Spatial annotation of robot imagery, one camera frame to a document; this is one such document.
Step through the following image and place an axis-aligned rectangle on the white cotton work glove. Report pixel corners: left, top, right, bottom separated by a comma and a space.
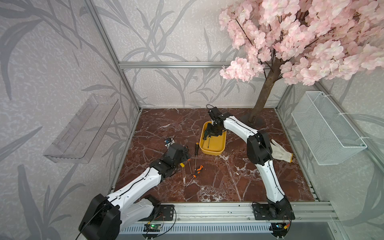
271, 139, 293, 163

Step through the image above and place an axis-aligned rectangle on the white wire mesh basket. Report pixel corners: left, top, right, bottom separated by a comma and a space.
292, 91, 367, 166

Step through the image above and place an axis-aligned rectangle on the clear acrylic wall shelf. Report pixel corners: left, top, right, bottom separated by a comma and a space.
43, 94, 121, 164

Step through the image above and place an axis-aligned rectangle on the artificial cherry blossom tree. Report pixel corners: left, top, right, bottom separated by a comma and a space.
219, 1, 384, 123

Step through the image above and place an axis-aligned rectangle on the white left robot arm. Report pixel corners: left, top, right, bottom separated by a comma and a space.
78, 138, 190, 240

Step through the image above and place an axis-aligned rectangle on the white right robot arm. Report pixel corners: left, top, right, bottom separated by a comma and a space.
203, 107, 295, 220

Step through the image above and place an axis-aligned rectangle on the left green circuit board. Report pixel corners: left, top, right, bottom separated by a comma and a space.
143, 224, 162, 233

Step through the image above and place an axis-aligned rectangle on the right circuit board with wires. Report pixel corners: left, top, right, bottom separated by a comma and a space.
269, 223, 291, 234

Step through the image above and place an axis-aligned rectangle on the dark metal tree base plate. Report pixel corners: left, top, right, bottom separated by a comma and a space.
240, 113, 267, 130

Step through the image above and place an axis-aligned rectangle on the aluminium front rail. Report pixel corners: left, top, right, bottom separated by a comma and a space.
119, 202, 340, 225

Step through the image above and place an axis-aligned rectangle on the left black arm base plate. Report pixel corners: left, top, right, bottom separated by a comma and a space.
142, 205, 175, 222

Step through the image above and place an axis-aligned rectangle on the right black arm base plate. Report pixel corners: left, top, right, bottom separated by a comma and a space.
252, 200, 296, 221

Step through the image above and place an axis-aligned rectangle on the yellow plastic storage box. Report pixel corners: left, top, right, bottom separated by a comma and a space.
199, 121, 227, 156

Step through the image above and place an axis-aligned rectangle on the orange black screwdriver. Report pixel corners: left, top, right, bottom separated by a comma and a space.
186, 165, 204, 187

